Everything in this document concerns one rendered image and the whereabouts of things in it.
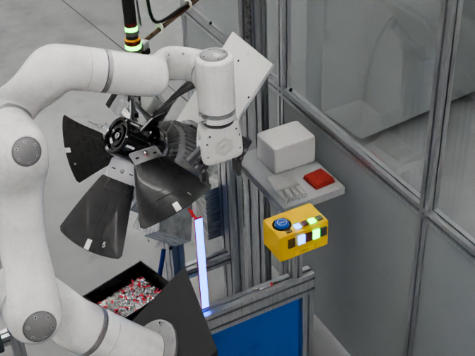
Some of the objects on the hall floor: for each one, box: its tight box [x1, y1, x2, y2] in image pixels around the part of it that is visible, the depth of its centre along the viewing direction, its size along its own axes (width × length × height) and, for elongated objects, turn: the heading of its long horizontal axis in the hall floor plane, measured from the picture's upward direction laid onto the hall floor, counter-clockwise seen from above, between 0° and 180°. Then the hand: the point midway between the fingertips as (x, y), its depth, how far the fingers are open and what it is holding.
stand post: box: [217, 121, 246, 297], centre depth 315 cm, size 4×9×115 cm, turn 31°
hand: (220, 174), depth 206 cm, fingers open, 8 cm apart
